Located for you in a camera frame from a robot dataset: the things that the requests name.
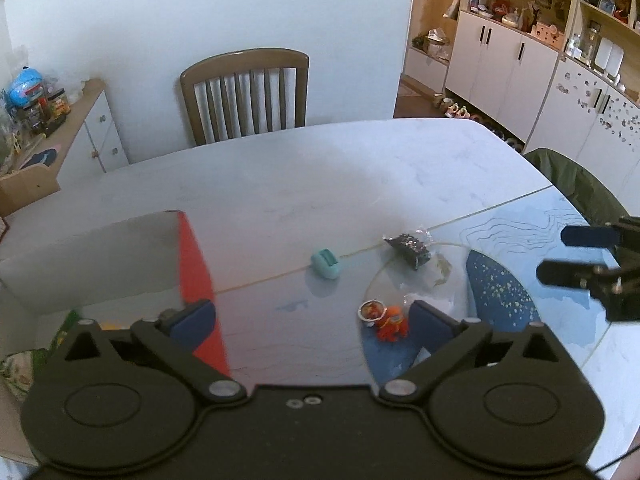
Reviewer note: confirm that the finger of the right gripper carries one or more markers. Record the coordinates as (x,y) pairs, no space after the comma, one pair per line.
(621,233)
(572,274)

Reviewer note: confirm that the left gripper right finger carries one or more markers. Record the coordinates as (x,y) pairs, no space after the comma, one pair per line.
(452,346)

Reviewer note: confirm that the dark bead packet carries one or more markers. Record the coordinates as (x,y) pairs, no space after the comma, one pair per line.
(421,257)

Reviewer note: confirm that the white low sideboard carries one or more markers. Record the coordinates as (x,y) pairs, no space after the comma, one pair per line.
(86,146)

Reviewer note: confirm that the red cardboard box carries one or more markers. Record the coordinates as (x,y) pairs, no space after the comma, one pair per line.
(116,275)

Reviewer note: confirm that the teal pencil sharpener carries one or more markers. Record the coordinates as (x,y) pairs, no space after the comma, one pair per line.
(326,264)

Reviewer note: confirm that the small orange toy figure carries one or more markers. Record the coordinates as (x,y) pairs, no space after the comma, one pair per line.
(389,322)

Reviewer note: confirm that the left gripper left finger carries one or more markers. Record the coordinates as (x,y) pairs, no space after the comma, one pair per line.
(171,340)

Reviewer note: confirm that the white wall cabinet unit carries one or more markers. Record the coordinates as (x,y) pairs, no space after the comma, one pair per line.
(556,74)

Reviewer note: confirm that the green cushioned chair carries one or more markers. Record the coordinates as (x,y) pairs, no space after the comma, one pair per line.
(591,198)

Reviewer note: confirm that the brown wooden chair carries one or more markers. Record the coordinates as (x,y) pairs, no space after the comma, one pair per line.
(247,92)

